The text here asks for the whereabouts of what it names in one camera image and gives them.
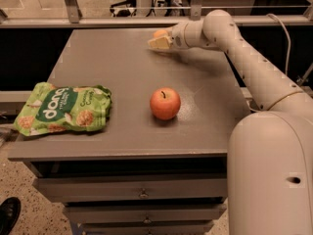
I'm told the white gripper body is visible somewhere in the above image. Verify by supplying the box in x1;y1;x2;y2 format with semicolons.
170;23;187;49

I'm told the small orange fruit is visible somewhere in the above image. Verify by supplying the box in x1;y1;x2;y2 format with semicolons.
153;29;168;38

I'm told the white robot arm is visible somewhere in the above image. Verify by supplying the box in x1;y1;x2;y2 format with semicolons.
149;10;313;235

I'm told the black office chair base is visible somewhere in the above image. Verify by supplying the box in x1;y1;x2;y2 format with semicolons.
110;0;137;17

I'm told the red apple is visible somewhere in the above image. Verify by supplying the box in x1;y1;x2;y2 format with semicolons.
150;87;181;120

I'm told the green snack bag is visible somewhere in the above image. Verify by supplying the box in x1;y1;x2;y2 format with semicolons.
14;82;112;136

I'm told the grey drawer cabinet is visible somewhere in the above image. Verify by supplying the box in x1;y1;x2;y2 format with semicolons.
9;29;248;235

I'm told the black shoe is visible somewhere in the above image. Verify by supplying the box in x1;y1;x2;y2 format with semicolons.
0;197;21;235

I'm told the metal railing frame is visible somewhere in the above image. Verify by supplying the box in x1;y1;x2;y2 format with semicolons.
0;0;313;28

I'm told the white cable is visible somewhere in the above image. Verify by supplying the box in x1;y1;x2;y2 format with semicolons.
266;13;292;76

